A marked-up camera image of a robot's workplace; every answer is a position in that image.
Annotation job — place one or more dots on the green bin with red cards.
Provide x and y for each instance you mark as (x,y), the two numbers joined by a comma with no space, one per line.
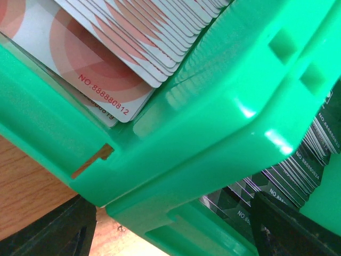
(48,124)

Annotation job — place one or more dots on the black card stack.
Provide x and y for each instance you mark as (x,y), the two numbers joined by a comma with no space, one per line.
(304,181)

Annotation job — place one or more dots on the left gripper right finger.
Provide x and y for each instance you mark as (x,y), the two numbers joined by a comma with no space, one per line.
(280,230)

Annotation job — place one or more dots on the red white card stack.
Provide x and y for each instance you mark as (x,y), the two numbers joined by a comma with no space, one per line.
(114,52)

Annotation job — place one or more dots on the green bin with black cards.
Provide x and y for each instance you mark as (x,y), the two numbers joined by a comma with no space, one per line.
(213,213)

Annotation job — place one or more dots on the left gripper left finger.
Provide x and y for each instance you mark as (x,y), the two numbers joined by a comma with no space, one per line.
(66,230)

